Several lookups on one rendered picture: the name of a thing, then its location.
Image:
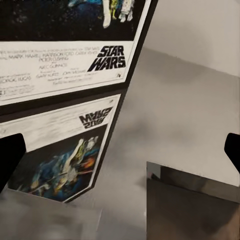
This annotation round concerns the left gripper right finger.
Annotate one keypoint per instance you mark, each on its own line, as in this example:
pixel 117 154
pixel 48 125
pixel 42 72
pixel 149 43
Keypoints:
pixel 232 149

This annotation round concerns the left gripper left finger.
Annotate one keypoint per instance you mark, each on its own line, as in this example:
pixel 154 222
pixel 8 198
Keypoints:
pixel 12 149

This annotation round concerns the drop in sink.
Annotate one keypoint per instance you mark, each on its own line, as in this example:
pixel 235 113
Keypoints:
pixel 24 216

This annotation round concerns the poster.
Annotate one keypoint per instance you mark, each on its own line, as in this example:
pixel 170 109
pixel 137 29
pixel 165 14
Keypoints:
pixel 53 51

